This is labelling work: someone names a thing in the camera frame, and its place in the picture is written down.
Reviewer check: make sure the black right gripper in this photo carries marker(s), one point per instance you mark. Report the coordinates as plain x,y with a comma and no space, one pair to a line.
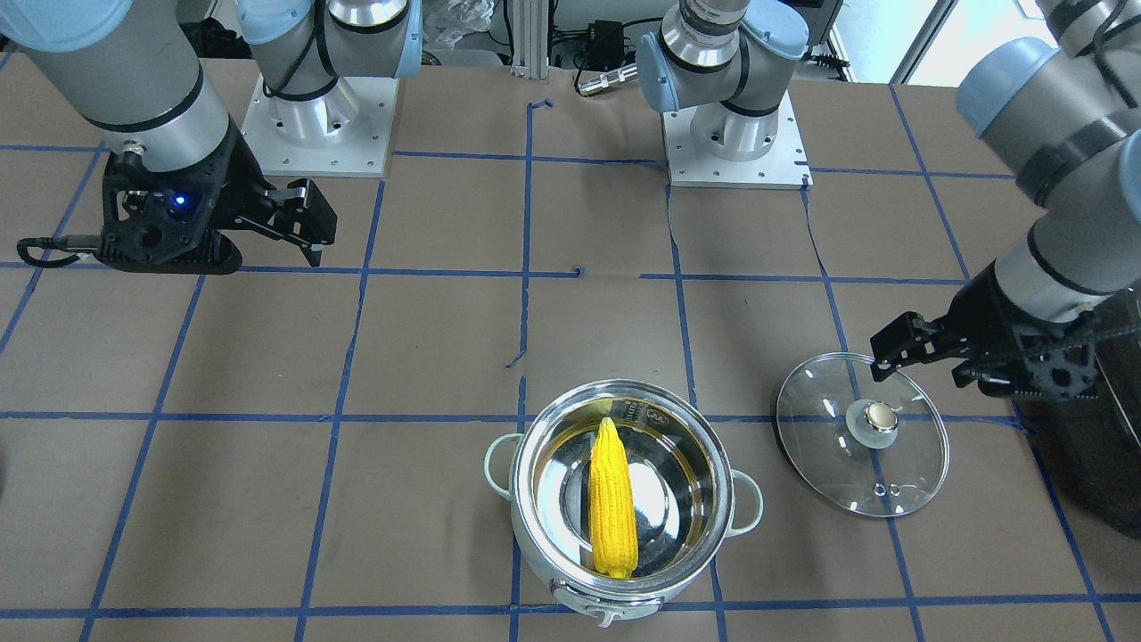
239,181

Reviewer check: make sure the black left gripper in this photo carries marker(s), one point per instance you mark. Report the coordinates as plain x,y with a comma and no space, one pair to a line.
983,314

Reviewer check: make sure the glass pot lid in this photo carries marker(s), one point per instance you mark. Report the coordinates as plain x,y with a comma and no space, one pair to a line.
876,448

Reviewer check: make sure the yellow corn cob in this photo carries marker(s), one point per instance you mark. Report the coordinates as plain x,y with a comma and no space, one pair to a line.
611,517

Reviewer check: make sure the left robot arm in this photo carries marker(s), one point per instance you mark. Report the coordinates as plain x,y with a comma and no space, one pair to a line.
1063,118

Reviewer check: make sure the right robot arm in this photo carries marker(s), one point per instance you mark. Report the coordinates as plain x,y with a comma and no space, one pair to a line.
131,71

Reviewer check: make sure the pale green steel pot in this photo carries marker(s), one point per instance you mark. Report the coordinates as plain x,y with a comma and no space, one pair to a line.
687,498

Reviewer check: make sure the black rice cooker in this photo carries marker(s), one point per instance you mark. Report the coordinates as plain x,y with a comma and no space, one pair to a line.
1091,445

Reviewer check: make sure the silver metal connector plug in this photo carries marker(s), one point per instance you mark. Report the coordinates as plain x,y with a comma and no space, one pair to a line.
608,80

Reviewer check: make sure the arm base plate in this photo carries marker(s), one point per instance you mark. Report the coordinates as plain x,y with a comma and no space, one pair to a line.
711,147
345,133

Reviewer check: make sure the aluminium frame post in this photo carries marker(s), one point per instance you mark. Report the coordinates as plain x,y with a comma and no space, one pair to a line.
530,34

